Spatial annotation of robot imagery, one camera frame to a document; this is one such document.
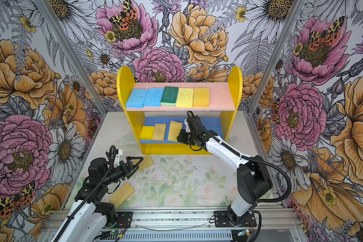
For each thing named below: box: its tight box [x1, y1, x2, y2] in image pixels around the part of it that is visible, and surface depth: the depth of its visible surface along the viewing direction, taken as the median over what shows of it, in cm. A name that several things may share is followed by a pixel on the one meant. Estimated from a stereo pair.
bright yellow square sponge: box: [139, 125, 155, 140], surface depth 90 cm
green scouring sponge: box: [160, 86, 179, 106], surface depth 71 cm
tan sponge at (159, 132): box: [151, 123, 167, 142], surface depth 90 cm
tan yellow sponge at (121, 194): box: [109, 182, 136, 209], surface depth 82 cm
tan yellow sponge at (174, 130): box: [167, 120, 183, 142], surface depth 88 cm
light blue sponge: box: [126, 88, 149, 109], surface depth 71 cm
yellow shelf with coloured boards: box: [116, 66, 243, 155], surface depth 73 cm
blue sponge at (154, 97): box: [143, 87, 165, 107], surface depth 71 cm
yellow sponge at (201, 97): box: [193, 87, 210, 108], surface depth 70 cm
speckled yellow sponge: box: [175, 87, 195, 108], surface depth 71 cm
